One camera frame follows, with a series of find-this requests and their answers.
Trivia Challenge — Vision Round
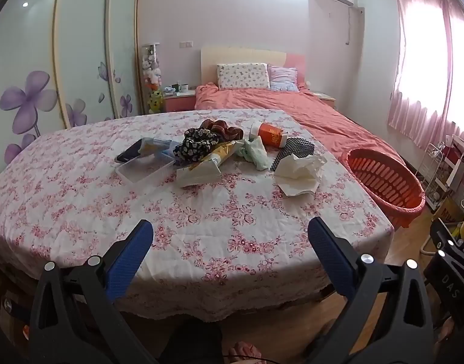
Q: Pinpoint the bed with salmon duvet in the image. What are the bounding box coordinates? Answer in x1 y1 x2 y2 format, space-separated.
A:
194 83 410 167

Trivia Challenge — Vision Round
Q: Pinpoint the orange paper cup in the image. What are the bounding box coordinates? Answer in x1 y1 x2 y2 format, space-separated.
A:
249 120 289 148

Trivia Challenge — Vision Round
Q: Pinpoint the air conditioner pipe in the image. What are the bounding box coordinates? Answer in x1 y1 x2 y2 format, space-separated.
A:
345 5 366 46

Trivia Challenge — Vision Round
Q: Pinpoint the table with floral cloth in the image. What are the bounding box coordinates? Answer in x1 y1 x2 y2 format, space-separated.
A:
0 108 395 321

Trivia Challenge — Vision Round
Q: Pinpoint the wardrobe with purple flower doors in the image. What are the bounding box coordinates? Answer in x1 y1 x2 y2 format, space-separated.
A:
0 0 143 177

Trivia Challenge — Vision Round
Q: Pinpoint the clear plastic container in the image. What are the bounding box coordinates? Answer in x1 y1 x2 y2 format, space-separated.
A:
115 152 175 186

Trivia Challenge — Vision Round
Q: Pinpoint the black mesh sheet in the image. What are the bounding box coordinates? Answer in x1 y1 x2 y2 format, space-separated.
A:
269 138 316 171

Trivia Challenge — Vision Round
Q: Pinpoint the orange plastic laundry basket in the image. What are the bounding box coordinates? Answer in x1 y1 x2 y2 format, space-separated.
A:
341 147 426 229

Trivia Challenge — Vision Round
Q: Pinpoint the beige and pink headboard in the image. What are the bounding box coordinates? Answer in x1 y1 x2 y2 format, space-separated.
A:
200 45 306 88

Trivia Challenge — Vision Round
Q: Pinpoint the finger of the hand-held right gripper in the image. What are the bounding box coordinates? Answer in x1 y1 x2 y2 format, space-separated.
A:
423 218 464 330

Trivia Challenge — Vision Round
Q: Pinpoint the yellow green plush toy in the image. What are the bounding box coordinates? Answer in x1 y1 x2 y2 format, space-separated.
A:
148 89 165 113

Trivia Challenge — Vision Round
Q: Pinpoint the brown paper bag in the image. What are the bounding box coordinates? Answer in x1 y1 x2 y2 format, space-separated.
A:
432 193 464 224

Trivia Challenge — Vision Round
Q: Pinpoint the pink slipper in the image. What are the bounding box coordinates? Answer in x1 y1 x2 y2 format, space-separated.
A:
229 342 263 364

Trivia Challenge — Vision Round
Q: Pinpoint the white plastic wrapper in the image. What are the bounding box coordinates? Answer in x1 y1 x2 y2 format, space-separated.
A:
176 163 222 188

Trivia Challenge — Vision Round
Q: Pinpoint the clear tube of plush toys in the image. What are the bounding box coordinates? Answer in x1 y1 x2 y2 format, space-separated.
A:
141 43 165 114

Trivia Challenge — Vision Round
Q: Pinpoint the yellow snack wrapper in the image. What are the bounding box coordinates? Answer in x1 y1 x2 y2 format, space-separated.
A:
186 140 248 169

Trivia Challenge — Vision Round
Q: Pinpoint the black floral scrunchie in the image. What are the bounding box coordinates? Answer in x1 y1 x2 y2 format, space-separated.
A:
174 128 219 162

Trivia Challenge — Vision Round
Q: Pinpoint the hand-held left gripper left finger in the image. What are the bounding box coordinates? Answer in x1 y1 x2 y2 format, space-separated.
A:
28 219 159 364

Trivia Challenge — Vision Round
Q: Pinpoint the white wire rack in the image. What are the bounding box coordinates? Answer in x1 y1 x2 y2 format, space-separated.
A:
421 142 450 213

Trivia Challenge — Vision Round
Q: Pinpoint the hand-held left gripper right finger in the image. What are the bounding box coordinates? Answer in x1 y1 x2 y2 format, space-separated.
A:
304 217 435 364

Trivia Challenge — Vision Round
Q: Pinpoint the pink curtain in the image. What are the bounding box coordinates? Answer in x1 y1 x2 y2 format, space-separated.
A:
387 0 464 145

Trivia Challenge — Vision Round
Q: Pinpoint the pink striped pillow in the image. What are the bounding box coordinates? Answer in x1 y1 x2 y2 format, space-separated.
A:
268 66 299 92

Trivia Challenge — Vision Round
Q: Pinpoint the green plastic bag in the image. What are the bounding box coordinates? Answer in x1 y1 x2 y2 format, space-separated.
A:
237 136 270 171

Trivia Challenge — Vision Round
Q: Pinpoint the brown plaid scrunchie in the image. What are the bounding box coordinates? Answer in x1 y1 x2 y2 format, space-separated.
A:
199 119 245 142

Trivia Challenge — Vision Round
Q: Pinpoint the white storage trolley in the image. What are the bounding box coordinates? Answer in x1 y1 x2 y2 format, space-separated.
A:
442 134 464 198

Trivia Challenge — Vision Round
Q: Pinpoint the pink bedside table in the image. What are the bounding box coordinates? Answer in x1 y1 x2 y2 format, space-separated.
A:
313 92 336 110
163 93 198 113

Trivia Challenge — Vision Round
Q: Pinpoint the white floral pillow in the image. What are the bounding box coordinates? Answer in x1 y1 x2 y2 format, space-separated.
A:
217 62 271 91

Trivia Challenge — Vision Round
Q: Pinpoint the white tissue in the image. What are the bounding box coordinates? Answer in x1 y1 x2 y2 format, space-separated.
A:
273 153 327 198

